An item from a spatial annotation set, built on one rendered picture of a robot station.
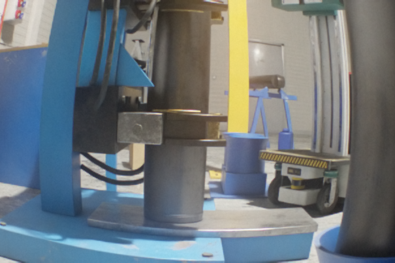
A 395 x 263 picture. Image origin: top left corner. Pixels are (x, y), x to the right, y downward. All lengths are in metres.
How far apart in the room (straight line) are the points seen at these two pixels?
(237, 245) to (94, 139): 0.62
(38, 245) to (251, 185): 2.19
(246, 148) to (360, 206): 2.86
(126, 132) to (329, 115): 1.79
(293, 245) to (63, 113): 0.99
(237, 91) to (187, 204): 2.65
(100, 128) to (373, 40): 1.15
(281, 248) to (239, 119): 2.72
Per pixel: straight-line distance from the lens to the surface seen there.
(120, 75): 1.71
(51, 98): 2.02
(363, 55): 0.71
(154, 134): 1.65
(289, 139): 6.20
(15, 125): 3.31
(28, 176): 3.30
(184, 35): 1.93
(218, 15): 2.13
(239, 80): 4.54
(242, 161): 3.54
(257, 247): 1.91
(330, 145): 3.22
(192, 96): 1.92
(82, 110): 1.67
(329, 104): 3.23
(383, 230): 0.69
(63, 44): 2.03
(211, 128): 2.10
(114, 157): 3.02
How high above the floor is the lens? 0.56
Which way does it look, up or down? 3 degrees down
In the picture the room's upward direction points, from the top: 3 degrees clockwise
